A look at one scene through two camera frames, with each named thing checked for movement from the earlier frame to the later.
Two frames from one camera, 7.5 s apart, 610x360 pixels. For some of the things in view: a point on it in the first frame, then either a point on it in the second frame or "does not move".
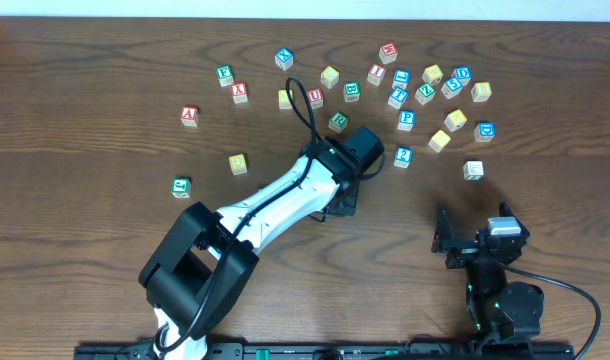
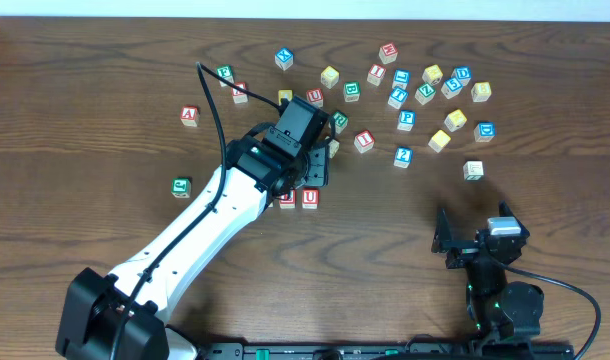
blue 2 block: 403,157 does not move
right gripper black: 469,251 does not move
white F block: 473,170 does not move
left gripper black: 347,203 → 319,167
